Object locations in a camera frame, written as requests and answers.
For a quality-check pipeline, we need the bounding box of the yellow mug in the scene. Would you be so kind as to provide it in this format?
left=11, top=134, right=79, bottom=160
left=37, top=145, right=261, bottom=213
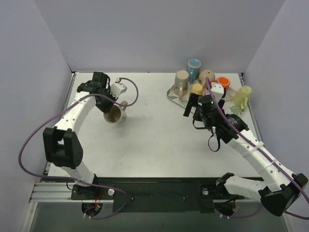
left=190, top=84, right=204, bottom=96

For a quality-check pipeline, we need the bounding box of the beige speckled mug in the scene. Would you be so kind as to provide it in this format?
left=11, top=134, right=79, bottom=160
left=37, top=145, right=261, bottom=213
left=103, top=101, right=128, bottom=124

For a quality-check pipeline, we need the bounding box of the tall floral beige mug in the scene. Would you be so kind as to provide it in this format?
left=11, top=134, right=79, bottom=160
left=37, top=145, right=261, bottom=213
left=172, top=70, right=189, bottom=99

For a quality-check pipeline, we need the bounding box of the orange mug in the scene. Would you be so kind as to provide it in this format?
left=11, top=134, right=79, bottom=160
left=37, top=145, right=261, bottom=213
left=216, top=76, right=231, bottom=89

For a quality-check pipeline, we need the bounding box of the pink patterned mug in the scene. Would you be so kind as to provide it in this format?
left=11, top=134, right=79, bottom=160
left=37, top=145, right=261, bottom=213
left=203, top=88, right=210, bottom=96

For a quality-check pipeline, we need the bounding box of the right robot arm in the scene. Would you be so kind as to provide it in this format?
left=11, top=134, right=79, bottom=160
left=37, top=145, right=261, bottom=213
left=183, top=93, right=308, bottom=217

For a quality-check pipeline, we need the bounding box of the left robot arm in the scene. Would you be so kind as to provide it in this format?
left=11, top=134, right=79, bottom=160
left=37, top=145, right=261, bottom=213
left=42, top=72, right=116, bottom=199

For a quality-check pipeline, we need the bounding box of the pale green mug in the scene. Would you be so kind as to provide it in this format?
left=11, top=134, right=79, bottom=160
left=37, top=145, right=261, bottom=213
left=232, top=85, right=253, bottom=109

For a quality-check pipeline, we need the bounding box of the round beige mug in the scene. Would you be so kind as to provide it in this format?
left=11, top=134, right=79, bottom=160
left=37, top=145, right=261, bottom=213
left=198, top=70, right=215, bottom=86

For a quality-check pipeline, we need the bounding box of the blue mug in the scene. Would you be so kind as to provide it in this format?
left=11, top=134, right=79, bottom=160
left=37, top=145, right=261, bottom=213
left=187, top=58, right=201, bottom=83

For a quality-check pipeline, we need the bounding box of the floral serving tray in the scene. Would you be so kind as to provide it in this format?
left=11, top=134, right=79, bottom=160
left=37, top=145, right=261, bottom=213
left=167, top=87, right=249, bottom=118

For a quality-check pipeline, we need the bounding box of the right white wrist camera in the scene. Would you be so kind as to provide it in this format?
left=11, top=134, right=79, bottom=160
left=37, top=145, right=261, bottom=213
left=211, top=82, right=225, bottom=101

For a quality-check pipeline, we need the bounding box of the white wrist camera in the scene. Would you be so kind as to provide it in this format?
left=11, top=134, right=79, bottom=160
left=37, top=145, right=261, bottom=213
left=110, top=82, right=127, bottom=99
left=211, top=82, right=225, bottom=101

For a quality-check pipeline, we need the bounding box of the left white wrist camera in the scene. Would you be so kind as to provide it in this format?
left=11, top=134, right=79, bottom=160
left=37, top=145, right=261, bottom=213
left=110, top=82, right=127, bottom=99

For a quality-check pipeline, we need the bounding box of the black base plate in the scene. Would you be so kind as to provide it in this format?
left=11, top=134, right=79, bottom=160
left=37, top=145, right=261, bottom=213
left=71, top=177, right=240, bottom=214

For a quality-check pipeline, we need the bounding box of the aluminium frame rail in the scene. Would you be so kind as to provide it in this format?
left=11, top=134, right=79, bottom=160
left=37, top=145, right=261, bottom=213
left=29, top=71, right=289, bottom=203

